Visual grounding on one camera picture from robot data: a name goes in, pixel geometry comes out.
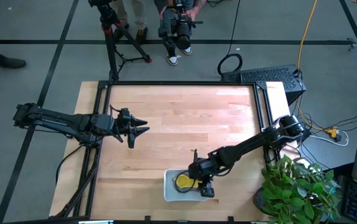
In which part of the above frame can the black perforated computer case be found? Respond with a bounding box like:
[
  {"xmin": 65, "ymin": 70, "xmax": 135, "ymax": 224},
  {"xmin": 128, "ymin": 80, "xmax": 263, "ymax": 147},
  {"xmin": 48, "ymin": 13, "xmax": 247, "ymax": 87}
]
[{"xmin": 220, "ymin": 64, "xmax": 307, "ymax": 106}]

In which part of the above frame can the green leafy plant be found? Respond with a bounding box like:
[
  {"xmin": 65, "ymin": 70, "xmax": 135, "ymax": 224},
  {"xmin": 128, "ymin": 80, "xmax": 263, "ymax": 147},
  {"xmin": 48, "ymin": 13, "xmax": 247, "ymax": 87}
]
[{"xmin": 260, "ymin": 154, "xmax": 343, "ymax": 224}]

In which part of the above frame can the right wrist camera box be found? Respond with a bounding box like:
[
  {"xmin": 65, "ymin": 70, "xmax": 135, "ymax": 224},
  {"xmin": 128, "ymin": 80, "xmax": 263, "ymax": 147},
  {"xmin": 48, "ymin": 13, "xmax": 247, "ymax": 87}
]
[{"xmin": 199, "ymin": 182, "xmax": 216, "ymax": 199}]

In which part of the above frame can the black camera tripod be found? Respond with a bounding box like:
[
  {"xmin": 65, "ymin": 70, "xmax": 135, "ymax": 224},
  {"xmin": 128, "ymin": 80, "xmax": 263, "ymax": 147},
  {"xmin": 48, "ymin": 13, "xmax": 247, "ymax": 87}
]
[{"xmin": 88, "ymin": 0, "xmax": 153, "ymax": 83}]

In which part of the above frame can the white cable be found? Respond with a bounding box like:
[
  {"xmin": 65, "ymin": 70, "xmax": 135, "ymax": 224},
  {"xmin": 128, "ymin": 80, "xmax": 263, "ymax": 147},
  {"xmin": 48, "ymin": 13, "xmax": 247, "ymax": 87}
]
[{"xmin": 308, "ymin": 128, "xmax": 350, "ymax": 147}]

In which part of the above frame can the person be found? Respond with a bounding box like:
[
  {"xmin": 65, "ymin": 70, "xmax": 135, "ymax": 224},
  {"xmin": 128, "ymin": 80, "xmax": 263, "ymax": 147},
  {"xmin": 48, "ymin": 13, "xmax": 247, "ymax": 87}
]
[
  {"xmin": 112, "ymin": 0, "xmax": 150, "ymax": 45},
  {"xmin": 0, "ymin": 45, "xmax": 27, "ymax": 82},
  {"xmin": 152, "ymin": 0, "xmax": 209, "ymax": 67}
]

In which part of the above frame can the white plastic basket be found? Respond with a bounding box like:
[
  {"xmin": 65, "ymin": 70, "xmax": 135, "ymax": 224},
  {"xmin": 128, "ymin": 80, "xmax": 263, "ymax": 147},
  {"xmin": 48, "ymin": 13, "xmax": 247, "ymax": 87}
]
[{"xmin": 163, "ymin": 168, "xmax": 212, "ymax": 203}]

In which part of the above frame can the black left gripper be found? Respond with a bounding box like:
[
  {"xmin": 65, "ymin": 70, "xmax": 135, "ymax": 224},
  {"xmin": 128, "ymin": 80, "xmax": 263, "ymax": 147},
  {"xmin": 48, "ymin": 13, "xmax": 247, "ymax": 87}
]
[{"xmin": 113, "ymin": 107, "xmax": 151, "ymax": 149}]

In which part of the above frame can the yellow power cable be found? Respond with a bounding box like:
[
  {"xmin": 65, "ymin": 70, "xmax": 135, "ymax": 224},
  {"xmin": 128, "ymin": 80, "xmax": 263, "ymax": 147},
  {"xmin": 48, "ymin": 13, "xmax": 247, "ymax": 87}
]
[{"xmin": 295, "ymin": 0, "xmax": 338, "ymax": 138}]

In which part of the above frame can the black handheld video camera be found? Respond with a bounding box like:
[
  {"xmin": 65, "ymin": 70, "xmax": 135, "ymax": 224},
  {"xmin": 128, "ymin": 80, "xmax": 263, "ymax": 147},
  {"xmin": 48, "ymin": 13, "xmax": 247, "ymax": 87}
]
[{"xmin": 158, "ymin": 0, "xmax": 204, "ymax": 51}]

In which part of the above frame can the black coiled floor cable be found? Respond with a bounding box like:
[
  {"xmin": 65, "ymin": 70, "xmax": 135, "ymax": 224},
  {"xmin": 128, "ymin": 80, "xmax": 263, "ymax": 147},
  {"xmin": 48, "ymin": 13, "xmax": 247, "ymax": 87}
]
[{"xmin": 216, "ymin": 0, "xmax": 244, "ymax": 77}]

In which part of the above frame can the yellow power plug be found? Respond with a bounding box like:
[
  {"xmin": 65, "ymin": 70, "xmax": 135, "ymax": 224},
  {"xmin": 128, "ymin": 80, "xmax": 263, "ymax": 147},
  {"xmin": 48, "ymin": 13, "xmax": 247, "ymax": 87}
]
[{"xmin": 325, "ymin": 126, "xmax": 341, "ymax": 141}]

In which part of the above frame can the yellow plastic measuring cup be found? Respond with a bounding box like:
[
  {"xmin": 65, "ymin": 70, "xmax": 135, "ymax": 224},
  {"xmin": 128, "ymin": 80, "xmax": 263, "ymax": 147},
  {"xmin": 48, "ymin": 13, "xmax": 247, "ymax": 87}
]
[{"xmin": 174, "ymin": 174, "xmax": 203, "ymax": 192}]

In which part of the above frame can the dark plant pot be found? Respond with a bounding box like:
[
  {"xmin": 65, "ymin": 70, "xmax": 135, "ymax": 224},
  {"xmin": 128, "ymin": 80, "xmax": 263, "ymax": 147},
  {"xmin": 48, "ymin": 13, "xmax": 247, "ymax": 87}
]
[{"xmin": 253, "ymin": 185, "xmax": 271, "ymax": 216}]

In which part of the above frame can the black aluminium table frame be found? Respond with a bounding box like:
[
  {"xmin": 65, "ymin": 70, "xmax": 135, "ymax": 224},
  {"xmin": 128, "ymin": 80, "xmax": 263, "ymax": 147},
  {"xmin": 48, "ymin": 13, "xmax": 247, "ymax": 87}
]
[{"xmin": 53, "ymin": 80, "xmax": 279, "ymax": 224}]

